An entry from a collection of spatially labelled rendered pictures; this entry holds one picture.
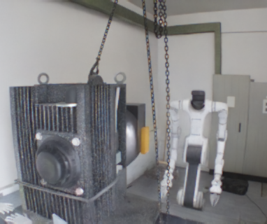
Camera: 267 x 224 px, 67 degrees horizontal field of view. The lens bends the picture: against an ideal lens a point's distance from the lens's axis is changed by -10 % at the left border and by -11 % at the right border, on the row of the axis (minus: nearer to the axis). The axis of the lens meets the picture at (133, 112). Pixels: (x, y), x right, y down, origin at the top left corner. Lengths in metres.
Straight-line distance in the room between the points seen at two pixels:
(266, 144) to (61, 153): 3.31
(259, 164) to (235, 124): 0.77
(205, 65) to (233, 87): 0.68
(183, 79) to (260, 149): 1.81
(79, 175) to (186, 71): 3.41
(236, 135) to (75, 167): 3.14
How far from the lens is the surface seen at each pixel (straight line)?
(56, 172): 0.99
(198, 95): 2.06
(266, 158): 3.90
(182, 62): 4.19
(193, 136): 2.05
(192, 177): 2.10
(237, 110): 3.75
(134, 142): 1.35
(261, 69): 3.95
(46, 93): 1.18
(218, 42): 3.97
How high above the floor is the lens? 1.62
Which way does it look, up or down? 8 degrees down
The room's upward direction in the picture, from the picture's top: straight up
